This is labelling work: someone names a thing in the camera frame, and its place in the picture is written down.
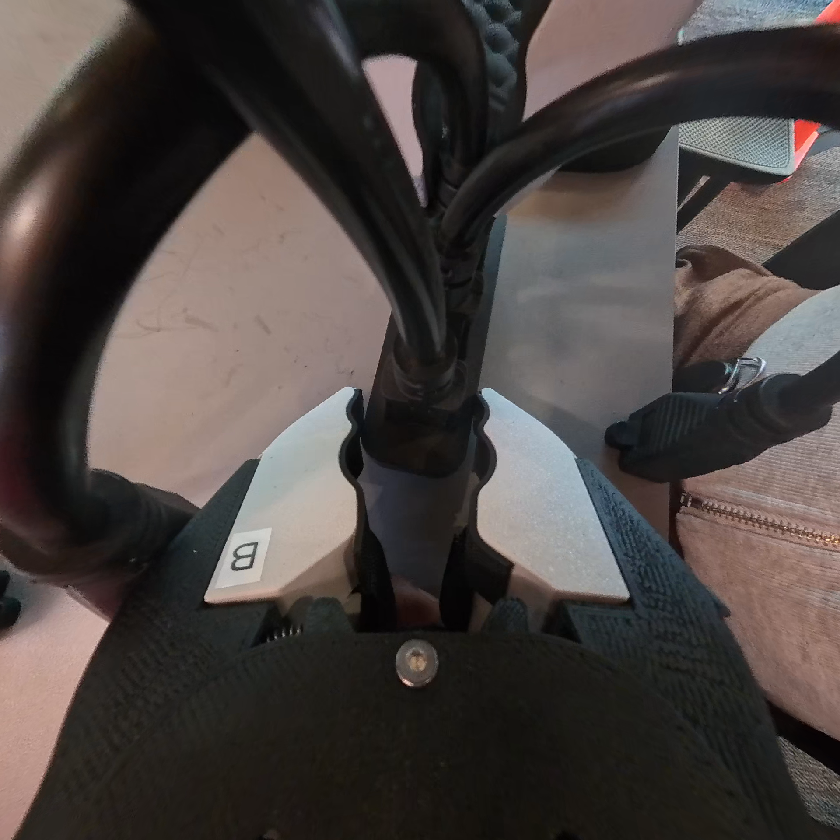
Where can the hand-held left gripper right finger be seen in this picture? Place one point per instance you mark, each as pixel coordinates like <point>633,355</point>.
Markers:
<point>551,518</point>

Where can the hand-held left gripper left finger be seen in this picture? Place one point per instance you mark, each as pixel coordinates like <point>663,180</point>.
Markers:
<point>295,512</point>

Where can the person's brown pants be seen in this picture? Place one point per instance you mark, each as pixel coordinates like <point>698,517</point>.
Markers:
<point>722,295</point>

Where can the red plastic object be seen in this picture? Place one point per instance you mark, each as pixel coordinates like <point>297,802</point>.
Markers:
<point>817,141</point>

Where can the black foam pad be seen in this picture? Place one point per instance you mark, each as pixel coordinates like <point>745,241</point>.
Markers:
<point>502,59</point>

